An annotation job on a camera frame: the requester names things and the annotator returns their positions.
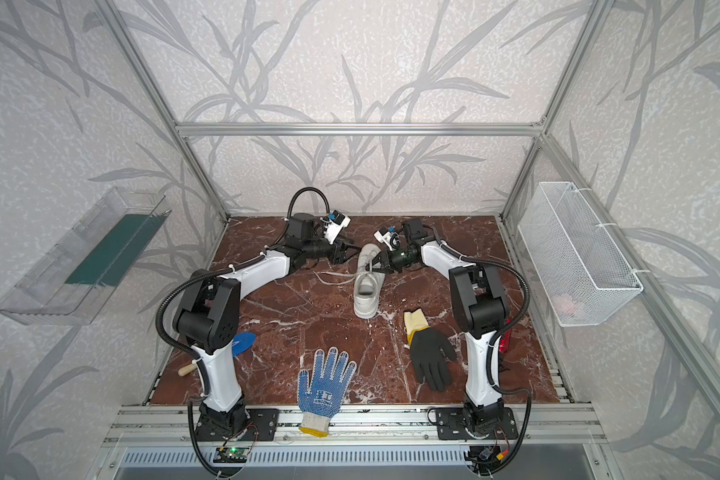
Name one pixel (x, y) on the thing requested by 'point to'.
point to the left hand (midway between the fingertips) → (358, 237)
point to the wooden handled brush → (182, 372)
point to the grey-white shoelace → (338, 278)
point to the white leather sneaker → (369, 283)
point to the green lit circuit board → (231, 455)
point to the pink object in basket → (564, 303)
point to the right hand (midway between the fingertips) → (369, 260)
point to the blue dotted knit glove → (328, 393)
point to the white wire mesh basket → (584, 275)
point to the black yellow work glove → (430, 351)
